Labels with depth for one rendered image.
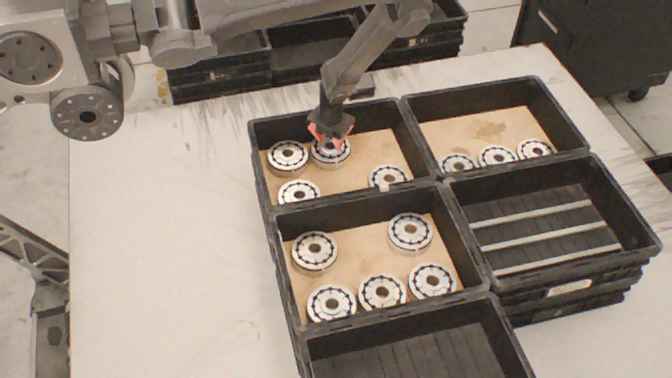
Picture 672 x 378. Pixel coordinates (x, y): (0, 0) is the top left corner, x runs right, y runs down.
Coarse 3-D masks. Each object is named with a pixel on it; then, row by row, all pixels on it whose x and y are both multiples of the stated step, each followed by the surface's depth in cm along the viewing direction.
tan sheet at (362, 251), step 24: (336, 240) 141; (360, 240) 141; (384, 240) 141; (432, 240) 141; (288, 264) 136; (336, 264) 136; (360, 264) 136; (384, 264) 137; (408, 264) 137; (312, 288) 132; (456, 288) 133
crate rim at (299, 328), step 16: (384, 192) 137; (400, 192) 138; (288, 208) 134; (304, 208) 134; (320, 208) 135; (448, 208) 135; (272, 224) 131; (464, 240) 129; (288, 272) 123; (480, 272) 124; (288, 288) 121; (464, 288) 121; (480, 288) 121; (288, 304) 120; (400, 304) 119; (416, 304) 119; (336, 320) 116; (352, 320) 116
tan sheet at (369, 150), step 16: (304, 144) 161; (352, 144) 161; (368, 144) 161; (384, 144) 161; (352, 160) 157; (368, 160) 157; (384, 160) 158; (400, 160) 158; (272, 176) 153; (304, 176) 153; (320, 176) 154; (336, 176) 154; (352, 176) 154; (272, 192) 150; (320, 192) 150; (336, 192) 150
